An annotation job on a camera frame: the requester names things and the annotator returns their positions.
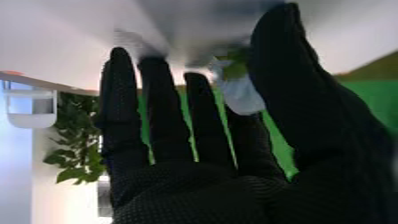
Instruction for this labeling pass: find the green leafy plant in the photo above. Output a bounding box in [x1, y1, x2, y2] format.
[41, 91, 110, 186]

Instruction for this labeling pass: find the white flower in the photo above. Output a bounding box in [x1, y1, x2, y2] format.
[208, 46, 268, 116]

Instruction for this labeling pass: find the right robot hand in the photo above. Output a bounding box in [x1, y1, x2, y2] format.
[94, 2, 398, 224]

